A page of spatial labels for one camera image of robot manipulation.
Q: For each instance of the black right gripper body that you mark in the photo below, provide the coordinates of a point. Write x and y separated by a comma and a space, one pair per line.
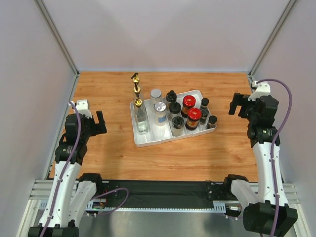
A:
241, 105

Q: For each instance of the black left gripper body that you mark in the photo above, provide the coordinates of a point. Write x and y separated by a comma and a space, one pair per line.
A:
92, 129

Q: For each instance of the small black lid spice jar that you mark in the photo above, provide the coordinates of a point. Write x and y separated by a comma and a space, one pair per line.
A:
204, 116
212, 121
204, 103

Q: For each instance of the clear glass oil bottle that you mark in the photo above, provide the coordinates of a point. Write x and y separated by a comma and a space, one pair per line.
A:
140, 115

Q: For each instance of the red lid sauce jar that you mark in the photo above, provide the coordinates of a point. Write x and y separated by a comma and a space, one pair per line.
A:
188, 102
193, 117

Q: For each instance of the glass oil bottle dark sauce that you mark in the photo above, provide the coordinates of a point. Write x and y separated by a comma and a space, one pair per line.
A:
138, 92

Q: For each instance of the glass oil bottle brown sauce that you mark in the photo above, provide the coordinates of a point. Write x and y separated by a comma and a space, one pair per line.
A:
135, 79

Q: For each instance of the salt jar silver lid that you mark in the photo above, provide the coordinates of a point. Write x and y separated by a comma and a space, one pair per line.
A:
160, 113

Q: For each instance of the salt jar blue label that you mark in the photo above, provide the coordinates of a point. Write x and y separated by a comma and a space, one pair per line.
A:
156, 96

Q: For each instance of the black knob grinder bottle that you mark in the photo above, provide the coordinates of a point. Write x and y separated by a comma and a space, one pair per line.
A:
174, 110

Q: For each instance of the white powder jar black lid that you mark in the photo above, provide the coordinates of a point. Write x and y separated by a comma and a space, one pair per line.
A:
177, 125

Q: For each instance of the black cap spice bottle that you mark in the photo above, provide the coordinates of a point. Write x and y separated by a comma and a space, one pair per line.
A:
171, 96

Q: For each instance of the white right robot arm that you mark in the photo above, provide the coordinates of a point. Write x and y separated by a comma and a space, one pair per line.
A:
266, 211

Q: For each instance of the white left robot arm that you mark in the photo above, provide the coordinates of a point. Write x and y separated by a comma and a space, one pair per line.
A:
67, 200

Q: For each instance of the white divided organizer tray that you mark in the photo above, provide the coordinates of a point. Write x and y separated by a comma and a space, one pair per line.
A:
161, 134

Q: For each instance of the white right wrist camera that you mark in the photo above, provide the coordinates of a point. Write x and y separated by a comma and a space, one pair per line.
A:
260, 89

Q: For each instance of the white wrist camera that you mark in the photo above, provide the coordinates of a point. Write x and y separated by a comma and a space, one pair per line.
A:
82, 107
260, 89

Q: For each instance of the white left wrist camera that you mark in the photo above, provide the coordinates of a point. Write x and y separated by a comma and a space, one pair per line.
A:
82, 107

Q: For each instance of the aluminium frame rail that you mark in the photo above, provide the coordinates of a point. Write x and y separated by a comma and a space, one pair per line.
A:
166, 196

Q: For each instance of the right aluminium corner post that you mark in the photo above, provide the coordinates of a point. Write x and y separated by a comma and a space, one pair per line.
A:
274, 33

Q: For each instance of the aluminium corner post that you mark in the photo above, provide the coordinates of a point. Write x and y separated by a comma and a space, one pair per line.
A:
52, 27
274, 33

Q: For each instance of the left aluminium corner post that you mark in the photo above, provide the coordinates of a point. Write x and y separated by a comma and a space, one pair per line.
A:
52, 27

